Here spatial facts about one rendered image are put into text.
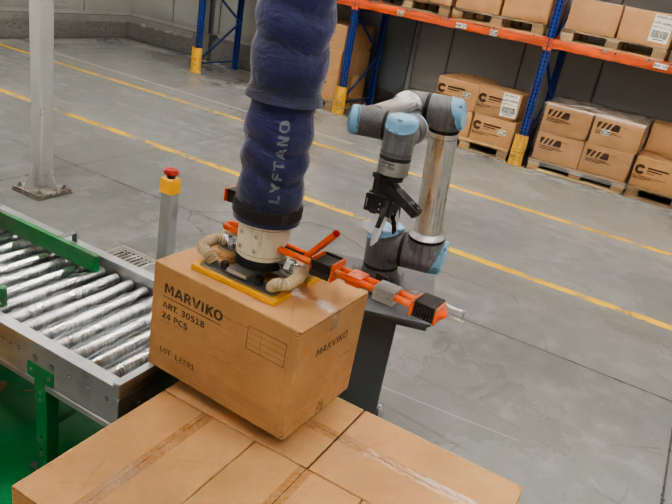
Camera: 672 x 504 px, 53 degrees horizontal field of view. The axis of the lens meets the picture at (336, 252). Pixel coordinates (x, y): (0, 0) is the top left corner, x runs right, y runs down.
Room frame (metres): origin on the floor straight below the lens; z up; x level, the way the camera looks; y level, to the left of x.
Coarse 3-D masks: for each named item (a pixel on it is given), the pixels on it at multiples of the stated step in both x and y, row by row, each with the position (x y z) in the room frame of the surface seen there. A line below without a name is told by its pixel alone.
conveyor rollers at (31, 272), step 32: (0, 256) 2.65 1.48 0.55; (32, 256) 2.70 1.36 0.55; (32, 288) 2.47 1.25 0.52; (64, 288) 2.51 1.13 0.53; (96, 288) 2.56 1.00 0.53; (128, 288) 2.61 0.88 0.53; (32, 320) 2.19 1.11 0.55; (64, 320) 2.23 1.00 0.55; (128, 320) 2.38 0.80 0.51; (96, 352) 2.11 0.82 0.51; (128, 352) 2.14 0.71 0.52
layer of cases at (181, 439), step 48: (144, 432) 1.69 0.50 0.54; (192, 432) 1.73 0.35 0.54; (240, 432) 1.78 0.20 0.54; (336, 432) 1.86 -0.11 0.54; (384, 432) 1.91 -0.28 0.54; (48, 480) 1.42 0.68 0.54; (96, 480) 1.45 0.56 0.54; (144, 480) 1.49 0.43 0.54; (192, 480) 1.52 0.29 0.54; (240, 480) 1.56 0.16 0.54; (288, 480) 1.59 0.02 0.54; (336, 480) 1.63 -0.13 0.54; (384, 480) 1.67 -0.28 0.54; (432, 480) 1.71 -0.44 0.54; (480, 480) 1.75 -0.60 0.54
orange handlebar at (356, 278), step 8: (224, 224) 2.06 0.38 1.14; (232, 224) 2.08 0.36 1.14; (232, 232) 2.04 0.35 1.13; (280, 248) 1.95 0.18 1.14; (296, 248) 1.97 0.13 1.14; (296, 256) 1.92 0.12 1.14; (304, 256) 1.92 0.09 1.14; (336, 272) 1.86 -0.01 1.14; (344, 272) 1.89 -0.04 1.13; (352, 272) 1.86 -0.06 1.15; (360, 272) 1.87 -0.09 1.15; (352, 280) 1.83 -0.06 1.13; (360, 280) 1.82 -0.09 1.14; (368, 280) 1.85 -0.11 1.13; (376, 280) 1.85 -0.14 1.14; (368, 288) 1.80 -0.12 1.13; (400, 296) 1.77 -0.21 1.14; (408, 296) 1.79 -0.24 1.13; (408, 304) 1.74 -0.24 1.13; (440, 312) 1.72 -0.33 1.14
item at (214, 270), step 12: (192, 264) 1.96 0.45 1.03; (204, 264) 1.96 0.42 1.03; (216, 264) 1.98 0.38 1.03; (228, 264) 1.96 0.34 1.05; (216, 276) 1.91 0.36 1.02; (228, 276) 1.91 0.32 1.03; (240, 288) 1.87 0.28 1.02; (252, 288) 1.87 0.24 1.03; (264, 288) 1.88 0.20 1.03; (264, 300) 1.83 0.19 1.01; (276, 300) 1.82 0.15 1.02
